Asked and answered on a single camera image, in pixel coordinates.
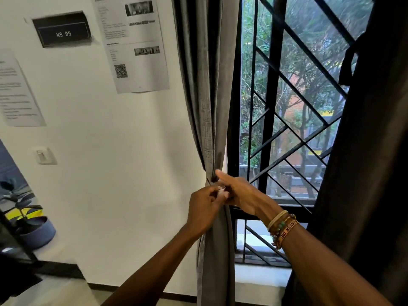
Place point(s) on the person's right hand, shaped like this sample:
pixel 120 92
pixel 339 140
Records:
pixel 248 195

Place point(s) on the orange brick building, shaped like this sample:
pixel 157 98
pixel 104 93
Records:
pixel 294 111

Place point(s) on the dark leafy potted plant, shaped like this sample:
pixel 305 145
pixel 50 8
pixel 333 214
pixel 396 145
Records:
pixel 35 235

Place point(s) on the white paper wall notice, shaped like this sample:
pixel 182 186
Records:
pixel 19 108

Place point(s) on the yellow flat object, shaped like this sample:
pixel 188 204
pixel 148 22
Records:
pixel 28 214

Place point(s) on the black WS 05 sign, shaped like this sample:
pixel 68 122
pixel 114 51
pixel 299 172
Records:
pixel 60 17

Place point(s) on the person's left forearm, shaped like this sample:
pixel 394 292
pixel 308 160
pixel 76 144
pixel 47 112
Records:
pixel 149 277

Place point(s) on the grey curtain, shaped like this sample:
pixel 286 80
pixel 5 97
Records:
pixel 207 60

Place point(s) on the person's left hand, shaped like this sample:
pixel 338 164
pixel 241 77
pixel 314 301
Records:
pixel 204 210

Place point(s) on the white wall switch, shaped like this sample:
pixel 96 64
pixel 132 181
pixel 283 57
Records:
pixel 44 156

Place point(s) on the printed paper with QR code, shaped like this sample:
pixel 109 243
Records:
pixel 143 76

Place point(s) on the person's right forearm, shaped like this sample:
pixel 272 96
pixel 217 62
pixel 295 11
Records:
pixel 325 277

